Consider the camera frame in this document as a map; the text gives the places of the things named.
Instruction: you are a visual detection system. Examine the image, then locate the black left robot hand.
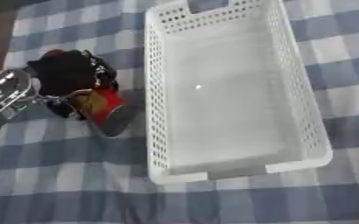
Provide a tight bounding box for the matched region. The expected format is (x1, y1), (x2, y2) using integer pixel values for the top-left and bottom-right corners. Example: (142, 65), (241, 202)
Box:
(25, 49), (122, 121)

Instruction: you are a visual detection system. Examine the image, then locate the red and yellow can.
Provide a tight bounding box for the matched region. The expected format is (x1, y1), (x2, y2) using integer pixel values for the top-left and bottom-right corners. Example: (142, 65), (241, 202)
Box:
(74, 87), (137, 137)

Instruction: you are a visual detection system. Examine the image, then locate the white perforated plastic basket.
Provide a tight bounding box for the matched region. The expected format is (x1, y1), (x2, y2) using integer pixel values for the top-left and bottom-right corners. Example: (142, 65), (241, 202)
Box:
(143, 0), (336, 186)

